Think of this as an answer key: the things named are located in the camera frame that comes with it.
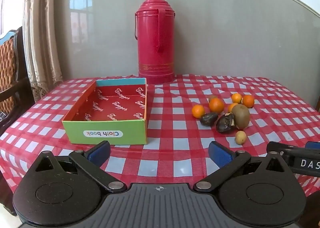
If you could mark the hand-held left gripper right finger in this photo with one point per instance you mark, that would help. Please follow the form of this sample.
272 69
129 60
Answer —
221 154

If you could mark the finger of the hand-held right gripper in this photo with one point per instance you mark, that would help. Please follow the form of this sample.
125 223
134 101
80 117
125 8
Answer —
282 148
313 145

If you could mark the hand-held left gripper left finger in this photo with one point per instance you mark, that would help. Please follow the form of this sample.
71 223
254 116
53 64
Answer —
97 154

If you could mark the colourful cardboard box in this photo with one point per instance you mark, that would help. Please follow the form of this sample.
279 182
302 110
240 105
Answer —
105 133

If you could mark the small yellowish kiwi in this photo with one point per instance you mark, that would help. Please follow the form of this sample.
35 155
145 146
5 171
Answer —
240 137

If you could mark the dark peeling avocado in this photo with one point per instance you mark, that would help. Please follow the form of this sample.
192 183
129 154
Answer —
225 124

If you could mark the large brown kiwi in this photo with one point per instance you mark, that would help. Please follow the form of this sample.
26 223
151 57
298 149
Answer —
241 116

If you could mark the orange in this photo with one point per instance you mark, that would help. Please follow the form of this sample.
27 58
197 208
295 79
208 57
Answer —
231 107
216 105
248 101
198 111
236 98

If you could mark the red white checked tablecloth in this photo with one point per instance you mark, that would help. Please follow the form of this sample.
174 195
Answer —
175 123

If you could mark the dark wooden chair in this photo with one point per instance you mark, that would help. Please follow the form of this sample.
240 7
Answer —
11 72

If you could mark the beige curtain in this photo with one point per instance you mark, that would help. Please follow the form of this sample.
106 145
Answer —
42 42

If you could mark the red thermos flask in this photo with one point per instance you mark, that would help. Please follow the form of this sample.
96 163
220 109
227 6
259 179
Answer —
155 42

